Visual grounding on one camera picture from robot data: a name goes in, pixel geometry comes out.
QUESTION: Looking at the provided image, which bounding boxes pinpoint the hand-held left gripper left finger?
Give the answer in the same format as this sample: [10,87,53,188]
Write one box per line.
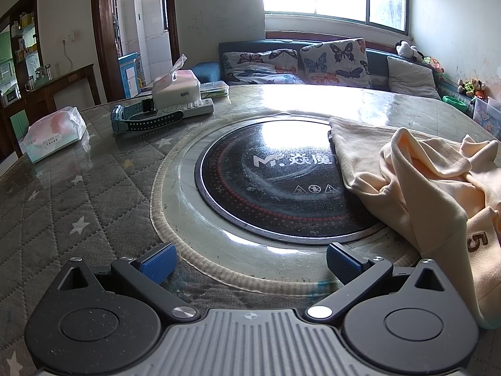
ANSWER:
[57,242,198,324]

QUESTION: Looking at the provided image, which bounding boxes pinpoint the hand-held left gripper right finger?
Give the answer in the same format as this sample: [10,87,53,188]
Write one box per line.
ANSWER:
[305,242,447,326]

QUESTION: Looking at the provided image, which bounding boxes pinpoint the cream garment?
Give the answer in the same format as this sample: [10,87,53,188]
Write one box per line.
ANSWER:
[328,117,501,330]

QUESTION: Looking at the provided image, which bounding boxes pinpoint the black round induction cooker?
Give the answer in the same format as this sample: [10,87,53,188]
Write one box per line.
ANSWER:
[194,115,382,243]

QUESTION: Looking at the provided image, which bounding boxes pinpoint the blue black smartwatch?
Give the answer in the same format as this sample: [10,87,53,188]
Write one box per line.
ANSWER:
[111,100,184,136]

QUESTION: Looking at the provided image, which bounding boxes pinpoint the white remote control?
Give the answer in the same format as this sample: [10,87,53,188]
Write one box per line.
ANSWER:
[154,98,215,120]

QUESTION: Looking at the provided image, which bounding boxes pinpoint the white pink tissue pack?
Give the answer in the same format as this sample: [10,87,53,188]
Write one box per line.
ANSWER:
[21,106,87,164]

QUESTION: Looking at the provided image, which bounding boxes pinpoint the tissue box in plastic bag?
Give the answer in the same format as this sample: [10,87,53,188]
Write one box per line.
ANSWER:
[151,54,201,109]

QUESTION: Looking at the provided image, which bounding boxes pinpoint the clear case with green contents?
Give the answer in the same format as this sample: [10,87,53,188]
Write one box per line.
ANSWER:
[199,81,230,100]

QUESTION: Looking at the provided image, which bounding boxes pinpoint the blue and white carton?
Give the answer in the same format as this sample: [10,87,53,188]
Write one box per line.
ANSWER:
[118,52,141,98]

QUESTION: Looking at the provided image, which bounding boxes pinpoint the green bowl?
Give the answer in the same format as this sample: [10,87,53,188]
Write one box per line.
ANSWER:
[442,95,468,111]

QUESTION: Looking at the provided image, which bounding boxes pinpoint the blue cushion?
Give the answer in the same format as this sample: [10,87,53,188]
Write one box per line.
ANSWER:
[190,61,222,86]

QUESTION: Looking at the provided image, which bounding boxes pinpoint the grey pillow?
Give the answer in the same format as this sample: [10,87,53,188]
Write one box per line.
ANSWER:
[387,56,442,100]

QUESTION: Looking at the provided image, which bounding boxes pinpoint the dark wooden sideboard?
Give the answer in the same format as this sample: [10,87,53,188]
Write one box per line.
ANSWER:
[0,64,101,157]

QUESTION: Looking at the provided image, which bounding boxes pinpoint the upright butterfly print pillow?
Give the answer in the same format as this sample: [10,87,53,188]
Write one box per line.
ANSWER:
[299,38,372,89]

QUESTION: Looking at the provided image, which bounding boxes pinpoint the dark blue sofa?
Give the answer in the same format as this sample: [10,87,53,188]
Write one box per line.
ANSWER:
[218,39,443,87]

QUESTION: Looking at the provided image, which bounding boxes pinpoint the clear storage box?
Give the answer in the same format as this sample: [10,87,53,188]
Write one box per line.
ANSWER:
[472,96,501,138]

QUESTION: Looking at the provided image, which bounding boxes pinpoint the flat butterfly print pillow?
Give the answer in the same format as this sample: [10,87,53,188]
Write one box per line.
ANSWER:
[221,49,305,85]

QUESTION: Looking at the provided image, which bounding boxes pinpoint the small plush toys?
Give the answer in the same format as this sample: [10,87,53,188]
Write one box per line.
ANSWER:
[458,78,488,100]

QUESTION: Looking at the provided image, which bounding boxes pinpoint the panda plush toy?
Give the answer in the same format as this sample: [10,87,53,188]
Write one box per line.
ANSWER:
[395,40,425,63]

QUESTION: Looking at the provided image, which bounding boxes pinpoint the microwave oven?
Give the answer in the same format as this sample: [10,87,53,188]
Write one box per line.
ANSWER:
[0,86,20,106]

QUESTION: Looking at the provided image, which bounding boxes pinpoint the wooden display cabinet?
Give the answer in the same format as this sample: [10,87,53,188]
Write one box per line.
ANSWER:
[0,0,44,98]

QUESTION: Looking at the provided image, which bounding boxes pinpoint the brown wooden door frame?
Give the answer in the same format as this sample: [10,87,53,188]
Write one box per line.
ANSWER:
[90,0,180,106]

